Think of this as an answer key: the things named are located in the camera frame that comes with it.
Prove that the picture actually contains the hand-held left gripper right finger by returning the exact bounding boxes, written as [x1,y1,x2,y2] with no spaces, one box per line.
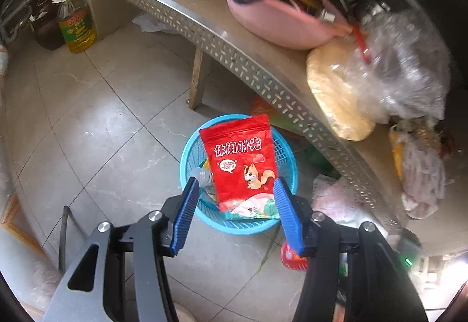
[272,178,428,322]

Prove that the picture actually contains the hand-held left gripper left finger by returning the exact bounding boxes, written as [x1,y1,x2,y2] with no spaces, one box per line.
[42,177,200,322]

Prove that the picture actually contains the red drink can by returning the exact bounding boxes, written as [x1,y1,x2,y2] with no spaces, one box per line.
[281,240,309,271]

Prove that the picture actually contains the blue plastic basket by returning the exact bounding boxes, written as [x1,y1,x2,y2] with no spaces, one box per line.
[179,114,300,235]

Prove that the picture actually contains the red snack bag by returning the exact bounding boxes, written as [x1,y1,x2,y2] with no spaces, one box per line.
[199,114,281,221]

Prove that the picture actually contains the clear plastic bottle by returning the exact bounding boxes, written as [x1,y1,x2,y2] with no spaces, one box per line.
[188,166,220,198]

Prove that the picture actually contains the green leaf strip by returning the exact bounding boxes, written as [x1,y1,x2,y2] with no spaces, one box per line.
[256,230,278,273]

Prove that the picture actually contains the white floor bag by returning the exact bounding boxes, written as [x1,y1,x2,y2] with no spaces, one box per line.
[311,174,370,231]

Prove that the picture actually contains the pink white plastic bag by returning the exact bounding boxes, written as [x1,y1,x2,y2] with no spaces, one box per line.
[389,121,448,220]

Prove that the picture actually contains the black table leg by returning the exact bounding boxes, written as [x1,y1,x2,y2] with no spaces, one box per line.
[58,205,71,271]

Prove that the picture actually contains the bag of yellow flour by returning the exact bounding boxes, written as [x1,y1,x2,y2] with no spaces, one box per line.
[306,8,452,142]

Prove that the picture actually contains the wooden shelf support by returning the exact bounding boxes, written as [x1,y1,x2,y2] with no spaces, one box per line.
[188,46,213,111]

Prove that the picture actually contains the pink plastic basin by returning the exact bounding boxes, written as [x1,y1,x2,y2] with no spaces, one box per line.
[224,0,348,50]

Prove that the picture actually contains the white rag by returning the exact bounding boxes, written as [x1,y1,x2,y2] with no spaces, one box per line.
[132,13,176,34]

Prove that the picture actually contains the perforated metal shelf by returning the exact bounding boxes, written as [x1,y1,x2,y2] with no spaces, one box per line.
[96,0,414,235]

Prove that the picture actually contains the cooking oil bottle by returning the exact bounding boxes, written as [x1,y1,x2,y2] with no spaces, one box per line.
[56,0,96,54]

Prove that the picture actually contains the drain pipes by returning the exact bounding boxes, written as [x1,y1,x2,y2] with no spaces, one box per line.
[0,0,48,45]

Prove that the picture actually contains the red handled utensil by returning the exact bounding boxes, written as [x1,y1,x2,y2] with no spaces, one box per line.
[353,24,371,63]

